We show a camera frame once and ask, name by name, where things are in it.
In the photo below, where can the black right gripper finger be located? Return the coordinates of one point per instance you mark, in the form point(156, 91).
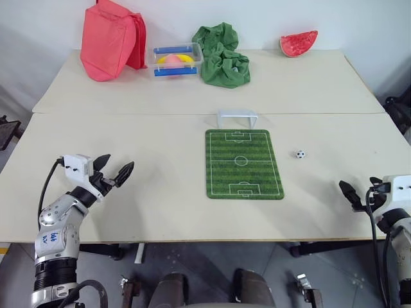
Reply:
point(351, 194)
point(379, 185)

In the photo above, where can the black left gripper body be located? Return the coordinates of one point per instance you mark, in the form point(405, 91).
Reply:
point(103, 183)

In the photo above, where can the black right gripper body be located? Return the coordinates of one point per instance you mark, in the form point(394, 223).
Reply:
point(377, 203)

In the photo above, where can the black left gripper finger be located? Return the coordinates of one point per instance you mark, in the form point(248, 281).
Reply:
point(124, 173)
point(102, 162)

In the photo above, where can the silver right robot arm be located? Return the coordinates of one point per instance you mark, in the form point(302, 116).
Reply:
point(401, 244)

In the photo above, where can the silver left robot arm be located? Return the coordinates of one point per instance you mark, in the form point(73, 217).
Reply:
point(59, 224)

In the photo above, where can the small soccer ball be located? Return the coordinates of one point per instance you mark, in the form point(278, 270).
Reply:
point(300, 154)

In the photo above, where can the green soccer field mat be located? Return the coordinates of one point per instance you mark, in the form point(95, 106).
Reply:
point(243, 163)

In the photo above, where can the small white goal frame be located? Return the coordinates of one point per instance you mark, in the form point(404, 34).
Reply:
point(237, 113)

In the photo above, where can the black chair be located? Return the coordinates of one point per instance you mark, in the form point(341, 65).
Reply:
point(399, 115)

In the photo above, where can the white table leg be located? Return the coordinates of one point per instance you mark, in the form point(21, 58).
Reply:
point(140, 253)

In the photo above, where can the black metal stand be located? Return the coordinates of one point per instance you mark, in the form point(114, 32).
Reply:
point(9, 131)

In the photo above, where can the red fabric bag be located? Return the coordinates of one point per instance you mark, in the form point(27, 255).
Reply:
point(106, 45)

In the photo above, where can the clear plastic box blue bars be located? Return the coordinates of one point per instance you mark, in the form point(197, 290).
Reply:
point(176, 65)

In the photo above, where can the pink toy peach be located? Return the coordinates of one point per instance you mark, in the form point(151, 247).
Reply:
point(172, 60)

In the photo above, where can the dark rounded shape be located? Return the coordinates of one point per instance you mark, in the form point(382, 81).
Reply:
point(168, 292)
point(253, 288)

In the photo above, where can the yellow toy banana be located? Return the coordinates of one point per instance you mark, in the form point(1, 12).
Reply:
point(185, 58)

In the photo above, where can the crumpled green cloth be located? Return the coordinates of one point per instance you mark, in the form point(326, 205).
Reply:
point(224, 64)

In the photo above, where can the red watermelon slice toy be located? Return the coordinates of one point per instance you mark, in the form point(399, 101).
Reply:
point(297, 44)

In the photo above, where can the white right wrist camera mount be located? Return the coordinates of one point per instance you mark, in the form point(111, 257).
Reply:
point(398, 189)

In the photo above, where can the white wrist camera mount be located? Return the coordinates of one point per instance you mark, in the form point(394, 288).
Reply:
point(398, 189)
point(77, 167)

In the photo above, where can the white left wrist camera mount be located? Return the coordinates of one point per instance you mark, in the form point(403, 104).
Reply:
point(77, 167)

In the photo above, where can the black table frame bar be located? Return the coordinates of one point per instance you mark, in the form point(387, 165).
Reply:
point(334, 247)
point(101, 250)

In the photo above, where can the rusty metal bracket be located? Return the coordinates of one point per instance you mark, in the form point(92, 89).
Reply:
point(130, 292)
point(309, 290)

